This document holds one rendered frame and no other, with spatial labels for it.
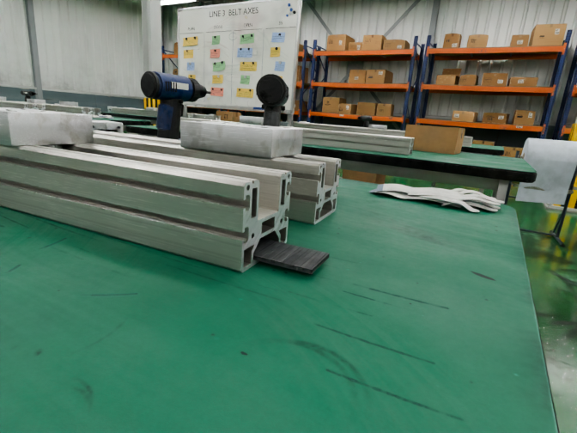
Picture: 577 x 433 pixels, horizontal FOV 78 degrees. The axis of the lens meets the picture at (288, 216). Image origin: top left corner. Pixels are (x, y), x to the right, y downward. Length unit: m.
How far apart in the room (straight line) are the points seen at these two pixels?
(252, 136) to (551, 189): 3.54
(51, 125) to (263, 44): 3.32
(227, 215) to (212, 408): 0.17
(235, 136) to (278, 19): 3.25
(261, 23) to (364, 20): 8.10
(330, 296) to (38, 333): 0.21
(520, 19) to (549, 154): 7.46
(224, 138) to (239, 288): 0.29
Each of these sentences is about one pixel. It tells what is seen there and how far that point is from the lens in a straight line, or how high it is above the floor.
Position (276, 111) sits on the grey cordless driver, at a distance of 0.76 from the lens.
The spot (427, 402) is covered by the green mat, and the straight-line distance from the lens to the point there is 0.23.
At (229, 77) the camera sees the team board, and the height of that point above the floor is 1.26.
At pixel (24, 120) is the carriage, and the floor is 0.89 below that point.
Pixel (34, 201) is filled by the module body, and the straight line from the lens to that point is 0.54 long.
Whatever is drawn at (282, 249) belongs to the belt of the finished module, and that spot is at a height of 0.79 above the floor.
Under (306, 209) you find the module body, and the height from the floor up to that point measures 0.80.
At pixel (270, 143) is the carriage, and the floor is 0.89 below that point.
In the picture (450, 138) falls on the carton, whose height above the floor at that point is 0.87.
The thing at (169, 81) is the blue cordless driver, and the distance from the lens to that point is 0.91.
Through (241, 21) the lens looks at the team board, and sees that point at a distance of 3.99.
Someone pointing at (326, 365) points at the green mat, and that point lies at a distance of 0.24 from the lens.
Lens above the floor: 0.92
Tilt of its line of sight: 16 degrees down
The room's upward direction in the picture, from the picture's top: 4 degrees clockwise
